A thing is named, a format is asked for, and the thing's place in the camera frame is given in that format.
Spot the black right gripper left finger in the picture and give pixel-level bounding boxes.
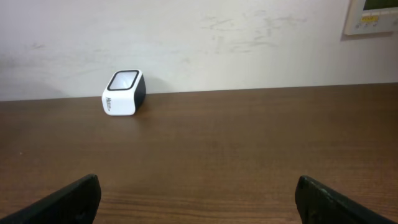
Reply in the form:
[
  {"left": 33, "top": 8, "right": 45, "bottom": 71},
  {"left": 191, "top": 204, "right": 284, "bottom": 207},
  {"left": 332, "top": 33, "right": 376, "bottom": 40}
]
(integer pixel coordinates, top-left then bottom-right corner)
[{"left": 1, "top": 174, "right": 101, "bottom": 224}]

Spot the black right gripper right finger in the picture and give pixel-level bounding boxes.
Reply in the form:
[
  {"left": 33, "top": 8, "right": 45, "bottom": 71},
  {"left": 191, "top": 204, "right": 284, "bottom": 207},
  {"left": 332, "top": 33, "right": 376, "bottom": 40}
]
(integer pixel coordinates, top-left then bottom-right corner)
[{"left": 295, "top": 175, "right": 397, "bottom": 224}]

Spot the white barcode scanner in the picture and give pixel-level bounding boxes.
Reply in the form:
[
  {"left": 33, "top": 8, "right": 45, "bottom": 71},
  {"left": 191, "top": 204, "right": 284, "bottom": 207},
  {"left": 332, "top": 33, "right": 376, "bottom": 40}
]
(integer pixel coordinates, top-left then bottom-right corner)
[{"left": 101, "top": 69, "right": 146, "bottom": 116}]

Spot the beige wall control panel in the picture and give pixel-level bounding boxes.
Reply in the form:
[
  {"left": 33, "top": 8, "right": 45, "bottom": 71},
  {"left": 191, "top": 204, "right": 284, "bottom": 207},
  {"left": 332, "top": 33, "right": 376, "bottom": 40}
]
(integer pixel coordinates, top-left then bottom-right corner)
[{"left": 343, "top": 0, "right": 397, "bottom": 35}]

